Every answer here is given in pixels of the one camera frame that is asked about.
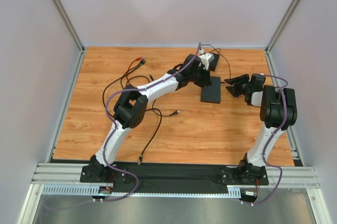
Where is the black network switch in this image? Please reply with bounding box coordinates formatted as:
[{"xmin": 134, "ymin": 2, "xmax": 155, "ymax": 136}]
[{"xmin": 201, "ymin": 76, "xmax": 221, "ymax": 104}]

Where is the red ethernet cable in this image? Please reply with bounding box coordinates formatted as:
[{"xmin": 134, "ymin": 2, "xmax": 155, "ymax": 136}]
[{"xmin": 126, "ymin": 56, "xmax": 144, "ymax": 82}]

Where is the black side cable loop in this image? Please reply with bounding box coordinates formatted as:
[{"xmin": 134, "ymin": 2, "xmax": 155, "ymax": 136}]
[{"xmin": 137, "ymin": 108, "xmax": 163, "ymax": 165}]

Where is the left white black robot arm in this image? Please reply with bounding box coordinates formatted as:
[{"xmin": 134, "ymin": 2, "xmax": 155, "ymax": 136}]
[{"xmin": 88, "ymin": 51, "xmax": 214, "ymax": 177}]

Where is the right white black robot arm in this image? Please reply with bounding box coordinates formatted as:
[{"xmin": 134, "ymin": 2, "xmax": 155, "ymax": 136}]
[{"xmin": 224, "ymin": 73, "xmax": 298, "ymax": 176}]

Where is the thin black adapter lead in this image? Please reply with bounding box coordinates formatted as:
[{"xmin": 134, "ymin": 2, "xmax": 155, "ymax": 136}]
[{"xmin": 205, "ymin": 44, "xmax": 232, "ymax": 84}]

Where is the black power adapter brick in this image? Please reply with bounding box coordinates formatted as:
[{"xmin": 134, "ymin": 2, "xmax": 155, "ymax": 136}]
[{"xmin": 210, "ymin": 53, "xmax": 220, "ymax": 72}]

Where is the black cloth strip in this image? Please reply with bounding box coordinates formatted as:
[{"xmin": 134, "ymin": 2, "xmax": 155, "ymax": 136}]
[{"xmin": 114, "ymin": 162, "xmax": 228, "ymax": 194}]

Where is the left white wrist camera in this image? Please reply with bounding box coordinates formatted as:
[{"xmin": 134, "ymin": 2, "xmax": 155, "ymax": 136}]
[{"xmin": 198, "ymin": 49, "xmax": 214, "ymax": 71}]

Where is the right aluminium frame post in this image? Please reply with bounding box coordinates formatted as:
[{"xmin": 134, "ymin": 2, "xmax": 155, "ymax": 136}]
[{"xmin": 265, "ymin": 0, "xmax": 301, "ymax": 54}]

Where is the aluminium frame post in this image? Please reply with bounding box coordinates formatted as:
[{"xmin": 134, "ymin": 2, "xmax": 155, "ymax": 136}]
[
  {"xmin": 265, "ymin": 0, "xmax": 301, "ymax": 54},
  {"xmin": 36, "ymin": 0, "xmax": 86, "ymax": 51}
]

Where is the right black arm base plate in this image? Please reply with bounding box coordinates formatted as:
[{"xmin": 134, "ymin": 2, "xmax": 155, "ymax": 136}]
[{"xmin": 220, "ymin": 166, "xmax": 269, "ymax": 186}]

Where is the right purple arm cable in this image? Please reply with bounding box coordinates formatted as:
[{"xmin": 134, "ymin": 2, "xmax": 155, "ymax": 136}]
[{"xmin": 241, "ymin": 74, "xmax": 289, "ymax": 206}]

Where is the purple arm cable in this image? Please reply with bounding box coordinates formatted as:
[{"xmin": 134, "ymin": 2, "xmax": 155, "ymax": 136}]
[
  {"xmin": 241, "ymin": 74, "xmax": 289, "ymax": 206},
  {"xmin": 42, "ymin": 42, "xmax": 202, "ymax": 210}
]

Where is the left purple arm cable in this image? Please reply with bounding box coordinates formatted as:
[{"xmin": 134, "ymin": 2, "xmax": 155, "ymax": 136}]
[{"xmin": 42, "ymin": 42, "xmax": 202, "ymax": 210}]

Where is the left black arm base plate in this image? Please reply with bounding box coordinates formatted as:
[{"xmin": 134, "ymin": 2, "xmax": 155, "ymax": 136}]
[{"xmin": 80, "ymin": 165, "xmax": 128, "ymax": 183}]

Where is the aluminium front rail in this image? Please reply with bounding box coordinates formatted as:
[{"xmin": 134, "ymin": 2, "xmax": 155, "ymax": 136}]
[{"xmin": 32, "ymin": 163, "xmax": 320, "ymax": 189}]

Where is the left aluminium frame post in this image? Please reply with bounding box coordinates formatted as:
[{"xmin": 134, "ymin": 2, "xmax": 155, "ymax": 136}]
[{"xmin": 36, "ymin": 0, "xmax": 86, "ymax": 51}]

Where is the grey slotted cable duct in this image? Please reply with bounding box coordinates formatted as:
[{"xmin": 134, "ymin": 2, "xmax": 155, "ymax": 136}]
[{"xmin": 41, "ymin": 184, "xmax": 244, "ymax": 199}]

